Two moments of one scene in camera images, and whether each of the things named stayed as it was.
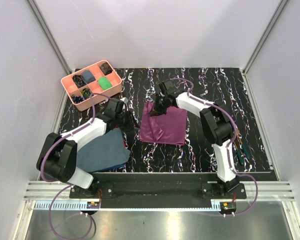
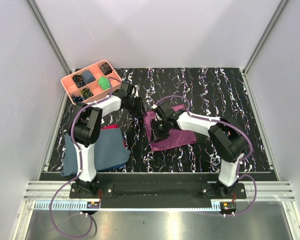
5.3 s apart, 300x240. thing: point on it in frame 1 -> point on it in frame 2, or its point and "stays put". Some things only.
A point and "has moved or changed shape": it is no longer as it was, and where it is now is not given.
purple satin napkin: x=169 y=128 has moved or changed shape
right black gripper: x=156 y=110 -> x=155 y=135
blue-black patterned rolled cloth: x=76 y=99 stays put
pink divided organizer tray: x=98 y=77 stays put
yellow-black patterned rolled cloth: x=85 y=93 stays put
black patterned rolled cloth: x=79 y=80 stays put
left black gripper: x=132 y=124 -> x=139 y=111
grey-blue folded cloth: x=107 y=152 stays put
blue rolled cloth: x=88 y=77 stays put
